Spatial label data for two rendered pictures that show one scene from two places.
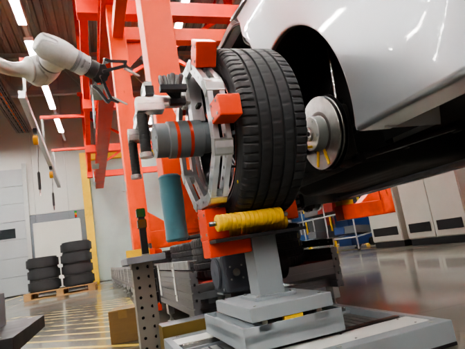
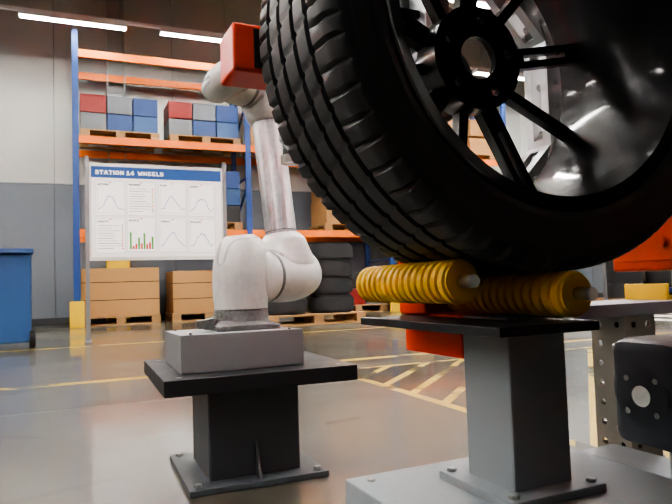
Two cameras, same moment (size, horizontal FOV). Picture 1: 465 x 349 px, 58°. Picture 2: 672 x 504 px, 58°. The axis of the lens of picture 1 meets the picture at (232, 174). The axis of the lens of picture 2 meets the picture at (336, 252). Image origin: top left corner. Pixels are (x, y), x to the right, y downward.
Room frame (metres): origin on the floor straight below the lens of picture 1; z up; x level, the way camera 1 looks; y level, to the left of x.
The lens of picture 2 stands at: (1.30, -0.90, 0.51)
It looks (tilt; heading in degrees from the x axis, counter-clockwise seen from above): 3 degrees up; 85
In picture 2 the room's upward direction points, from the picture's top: 2 degrees counter-clockwise
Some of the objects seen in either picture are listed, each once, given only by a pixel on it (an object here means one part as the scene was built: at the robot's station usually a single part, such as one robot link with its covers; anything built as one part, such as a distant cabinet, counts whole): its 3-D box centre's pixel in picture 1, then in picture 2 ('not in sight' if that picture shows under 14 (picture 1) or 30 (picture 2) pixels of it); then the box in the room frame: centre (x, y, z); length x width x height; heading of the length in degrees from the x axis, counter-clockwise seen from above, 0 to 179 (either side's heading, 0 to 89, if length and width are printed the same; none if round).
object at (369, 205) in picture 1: (357, 202); not in sight; (4.72, -1.33, 0.69); 0.52 x 0.17 x 0.35; 110
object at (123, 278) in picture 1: (138, 273); not in sight; (8.76, 2.21, 0.19); 6.81 x 0.86 x 0.39; 20
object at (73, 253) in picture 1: (61, 269); not in sight; (9.35, 4.05, 0.55); 1.40 x 0.80 x 1.09; 106
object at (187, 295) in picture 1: (212, 287); not in sight; (3.42, 0.30, 0.13); 2.47 x 0.85 x 0.27; 20
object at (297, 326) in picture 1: (266, 320); not in sight; (1.67, -0.04, 0.13); 0.50 x 0.36 x 0.10; 20
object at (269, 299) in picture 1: (263, 270); (516, 415); (1.62, -0.06, 0.32); 0.40 x 0.30 x 0.28; 20
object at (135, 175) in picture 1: (134, 159); not in sight; (1.64, 0.38, 0.83); 0.04 x 0.04 x 0.16
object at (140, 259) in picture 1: (141, 259); (612, 307); (2.09, 0.51, 0.44); 0.43 x 0.17 x 0.03; 20
